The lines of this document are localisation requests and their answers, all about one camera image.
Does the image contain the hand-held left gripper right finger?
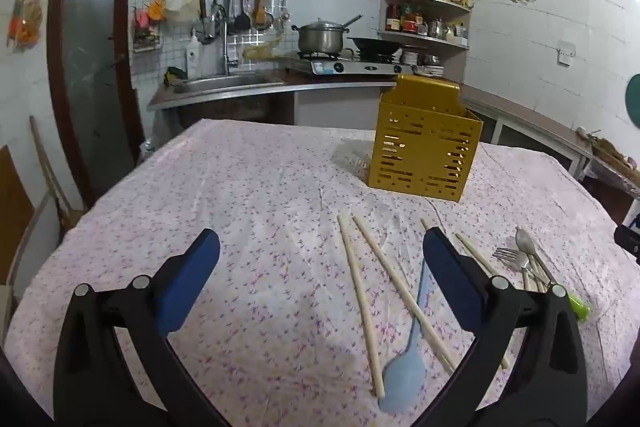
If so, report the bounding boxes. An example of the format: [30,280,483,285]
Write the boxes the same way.
[422,227,588,427]

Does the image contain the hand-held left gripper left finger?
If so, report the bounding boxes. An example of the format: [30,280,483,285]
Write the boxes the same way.
[52,228,236,427]

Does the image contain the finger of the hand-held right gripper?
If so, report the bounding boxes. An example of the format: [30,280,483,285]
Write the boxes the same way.
[614,225,640,264]

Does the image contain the fork with beige handle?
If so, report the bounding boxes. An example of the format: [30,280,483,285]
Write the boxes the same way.
[492,247,533,293]

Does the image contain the metal spoon with green handle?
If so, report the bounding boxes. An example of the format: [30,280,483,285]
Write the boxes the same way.
[515,228,591,322]

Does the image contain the light blue silicone spoon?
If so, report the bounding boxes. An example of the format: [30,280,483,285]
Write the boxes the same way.
[377,257,431,414]

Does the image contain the yellow perforated utensil holder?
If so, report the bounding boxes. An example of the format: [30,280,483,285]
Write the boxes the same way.
[367,74,485,204]

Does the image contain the floral tablecloth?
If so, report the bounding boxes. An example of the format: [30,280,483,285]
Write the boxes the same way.
[2,118,640,427]

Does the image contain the straw broom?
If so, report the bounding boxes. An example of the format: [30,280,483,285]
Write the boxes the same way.
[575,127,640,172]

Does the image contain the green round plate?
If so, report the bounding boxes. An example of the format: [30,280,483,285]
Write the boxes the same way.
[625,74,640,128]

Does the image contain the brown wooden board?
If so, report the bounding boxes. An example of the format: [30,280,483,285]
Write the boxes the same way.
[0,144,37,288]

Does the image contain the steel sink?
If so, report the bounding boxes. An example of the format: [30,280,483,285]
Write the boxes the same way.
[172,74,286,95]

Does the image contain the stack of plates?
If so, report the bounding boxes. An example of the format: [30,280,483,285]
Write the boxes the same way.
[400,49,445,78]

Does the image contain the white soap bottle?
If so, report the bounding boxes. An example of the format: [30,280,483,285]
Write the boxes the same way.
[186,29,201,78]

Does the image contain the steel faucet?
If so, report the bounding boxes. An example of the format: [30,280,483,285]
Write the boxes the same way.
[210,4,233,78]

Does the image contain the steel gas stove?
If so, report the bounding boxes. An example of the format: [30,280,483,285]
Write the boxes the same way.
[287,51,416,76]

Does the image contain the dark brown door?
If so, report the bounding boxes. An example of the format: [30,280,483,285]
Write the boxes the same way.
[47,0,147,208]

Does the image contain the black wok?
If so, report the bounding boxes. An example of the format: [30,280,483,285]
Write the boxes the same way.
[346,36,403,58]

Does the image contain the row of condiment bottles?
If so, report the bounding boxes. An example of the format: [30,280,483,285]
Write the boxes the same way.
[385,4,468,40]

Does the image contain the black hanging ladle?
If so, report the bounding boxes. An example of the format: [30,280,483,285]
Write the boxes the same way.
[232,0,251,32]

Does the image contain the steel cooking pot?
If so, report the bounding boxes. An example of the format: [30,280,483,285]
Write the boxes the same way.
[291,14,363,55]

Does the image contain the wooden hanging spatula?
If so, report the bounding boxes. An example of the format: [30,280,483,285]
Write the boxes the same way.
[252,0,273,30]

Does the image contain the white hanging cloth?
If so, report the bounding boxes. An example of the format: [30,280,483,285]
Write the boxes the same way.
[164,0,203,24]

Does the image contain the orange hanging bags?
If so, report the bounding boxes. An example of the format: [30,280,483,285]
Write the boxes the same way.
[6,0,42,50]

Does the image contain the white wall socket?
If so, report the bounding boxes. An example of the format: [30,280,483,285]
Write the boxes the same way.
[556,39,576,68]

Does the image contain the corner wall shelf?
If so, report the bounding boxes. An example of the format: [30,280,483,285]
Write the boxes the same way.
[378,0,473,82]

